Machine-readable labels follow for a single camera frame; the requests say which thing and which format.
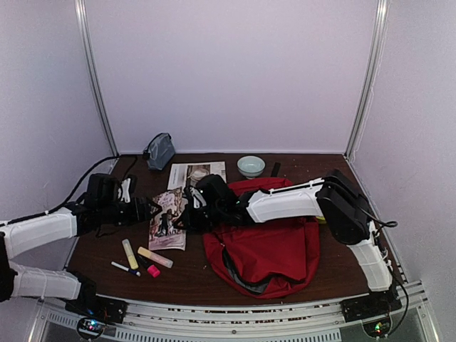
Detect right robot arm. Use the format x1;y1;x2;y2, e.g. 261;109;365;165
175;170;398;315

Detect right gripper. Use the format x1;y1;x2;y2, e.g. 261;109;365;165
174;202;225;232

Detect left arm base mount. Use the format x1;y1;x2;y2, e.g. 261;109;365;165
63;295;128;323

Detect left aluminium frame post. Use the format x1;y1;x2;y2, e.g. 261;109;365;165
74;0;119;155

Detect aluminium frame post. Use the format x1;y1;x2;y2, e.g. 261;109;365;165
74;0;119;155
344;0;390;161

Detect right aluminium frame post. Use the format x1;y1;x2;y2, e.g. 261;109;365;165
344;0;390;161

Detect lime green bowl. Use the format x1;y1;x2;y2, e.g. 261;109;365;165
316;216;326;224

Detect white blue pen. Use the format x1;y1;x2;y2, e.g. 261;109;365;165
110;261;141;277

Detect pink highlighter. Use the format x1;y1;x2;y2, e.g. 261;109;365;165
138;255;161;278

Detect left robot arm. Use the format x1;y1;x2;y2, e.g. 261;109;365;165
1;168;162;316

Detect white coffee cover book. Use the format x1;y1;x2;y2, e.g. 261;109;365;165
167;161;227;190

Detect light blue ceramic bowl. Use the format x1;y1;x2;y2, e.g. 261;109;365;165
237;155;266;179

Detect purple illustrated booklet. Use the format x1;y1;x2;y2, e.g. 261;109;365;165
148;187;187;251

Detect front aluminium rail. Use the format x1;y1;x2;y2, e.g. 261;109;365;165
35;291;428;342

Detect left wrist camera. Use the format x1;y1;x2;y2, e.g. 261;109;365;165
115;175;138;203

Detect grey pouch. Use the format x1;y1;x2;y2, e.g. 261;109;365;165
142;133;175;171

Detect yellow highlighter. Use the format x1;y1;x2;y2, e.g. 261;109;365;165
122;239;139;270

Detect red backpack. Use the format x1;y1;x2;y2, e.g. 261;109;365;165
202;162;321;299

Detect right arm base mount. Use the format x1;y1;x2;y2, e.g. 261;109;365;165
340;294;402;322

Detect peach highlighter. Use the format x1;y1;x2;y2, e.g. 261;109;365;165
138;247;173;269

